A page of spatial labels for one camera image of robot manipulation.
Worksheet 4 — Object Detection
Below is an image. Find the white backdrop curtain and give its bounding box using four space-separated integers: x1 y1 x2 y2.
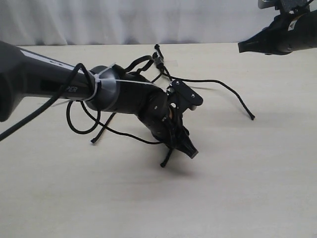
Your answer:
0 0 278 46

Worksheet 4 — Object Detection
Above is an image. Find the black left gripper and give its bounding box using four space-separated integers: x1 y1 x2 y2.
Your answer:
137 91 199 158

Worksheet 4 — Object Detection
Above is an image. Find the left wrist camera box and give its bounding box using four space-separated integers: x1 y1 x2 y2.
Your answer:
166 80 203 113

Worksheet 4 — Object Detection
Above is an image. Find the white zip tie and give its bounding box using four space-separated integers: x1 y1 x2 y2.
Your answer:
52 63 179 107

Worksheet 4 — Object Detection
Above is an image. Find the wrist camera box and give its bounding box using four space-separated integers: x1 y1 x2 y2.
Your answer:
257 0 313 13
166 80 203 113

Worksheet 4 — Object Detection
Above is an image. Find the clear adhesive tape strip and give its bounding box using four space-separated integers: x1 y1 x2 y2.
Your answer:
135 60 179 68

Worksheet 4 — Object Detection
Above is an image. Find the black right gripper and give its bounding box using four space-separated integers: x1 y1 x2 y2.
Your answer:
238 14 295 55

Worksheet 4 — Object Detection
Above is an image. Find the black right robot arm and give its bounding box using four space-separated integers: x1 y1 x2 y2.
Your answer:
238 11 317 56

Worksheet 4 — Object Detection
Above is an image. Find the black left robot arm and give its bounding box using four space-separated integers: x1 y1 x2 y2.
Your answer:
0 42 203 158

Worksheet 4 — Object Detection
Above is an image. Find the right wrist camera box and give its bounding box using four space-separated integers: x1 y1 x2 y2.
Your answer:
257 0 313 13

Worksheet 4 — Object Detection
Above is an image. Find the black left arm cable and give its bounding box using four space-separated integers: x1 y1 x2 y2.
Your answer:
0 56 159 144

